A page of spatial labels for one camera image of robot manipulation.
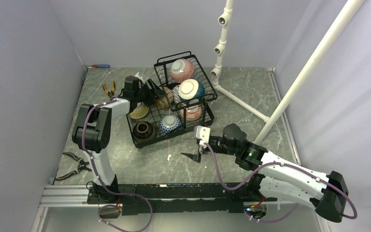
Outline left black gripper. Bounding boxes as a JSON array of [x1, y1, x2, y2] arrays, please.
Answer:
[[135, 79, 167, 107]]

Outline yellow sun pattern bowl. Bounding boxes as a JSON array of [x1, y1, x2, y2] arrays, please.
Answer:
[[128, 102, 149, 119]]

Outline black wire dish rack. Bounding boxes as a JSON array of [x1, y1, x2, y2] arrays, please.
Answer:
[[127, 51, 218, 149]]

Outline pink floral bowl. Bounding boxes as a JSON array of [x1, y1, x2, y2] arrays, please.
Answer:
[[170, 58, 195, 83]]

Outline teal white bowl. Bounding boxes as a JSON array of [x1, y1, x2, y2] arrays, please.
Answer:
[[178, 79, 205, 103]]

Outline red geometric pattern bowl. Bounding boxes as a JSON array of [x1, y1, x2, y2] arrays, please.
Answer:
[[159, 115, 182, 134]]

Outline black blue banded bowl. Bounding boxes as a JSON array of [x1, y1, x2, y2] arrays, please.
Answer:
[[132, 121, 157, 143]]

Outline orange zigzag bowl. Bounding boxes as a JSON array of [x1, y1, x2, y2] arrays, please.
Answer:
[[179, 104, 202, 121]]

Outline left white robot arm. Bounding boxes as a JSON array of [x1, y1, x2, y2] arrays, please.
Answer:
[[72, 75, 164, 203]]

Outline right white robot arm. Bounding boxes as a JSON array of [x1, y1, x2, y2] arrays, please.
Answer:
[[193, 123, 357, 223]]

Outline red blue screwdriver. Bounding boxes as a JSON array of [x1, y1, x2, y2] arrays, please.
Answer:
[[91, 64, 110, 69]]

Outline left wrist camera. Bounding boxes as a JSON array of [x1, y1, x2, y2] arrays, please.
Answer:
[[134, 72, 147, 84]]

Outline yellow handled pliers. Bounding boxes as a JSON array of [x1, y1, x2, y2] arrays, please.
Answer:
[[101, 80, 117, 99]]

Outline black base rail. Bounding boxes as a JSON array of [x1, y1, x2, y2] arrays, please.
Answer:
[[86, 183, 276, 216]]

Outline white pvc pipe frame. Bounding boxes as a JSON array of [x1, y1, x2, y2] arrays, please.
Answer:
[[211, 0, 365, 145]]

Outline black handled pliers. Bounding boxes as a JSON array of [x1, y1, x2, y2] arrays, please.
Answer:
[[54, 152, 92, 181]]

